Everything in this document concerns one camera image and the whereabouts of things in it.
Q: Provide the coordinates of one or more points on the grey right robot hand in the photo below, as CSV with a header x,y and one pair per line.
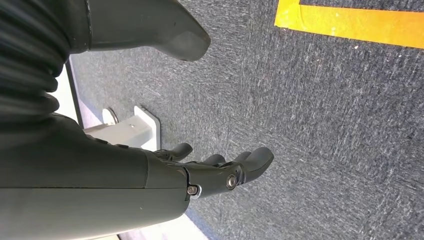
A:
x,y
82,185

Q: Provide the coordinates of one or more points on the white metal desk foot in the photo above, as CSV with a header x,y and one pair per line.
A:
x,y
132,132

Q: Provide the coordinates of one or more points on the white board with dark edge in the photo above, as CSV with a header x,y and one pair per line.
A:
x,y
68,99

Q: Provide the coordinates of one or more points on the yellow floor tape strip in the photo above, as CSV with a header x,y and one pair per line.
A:
x,y
348,24

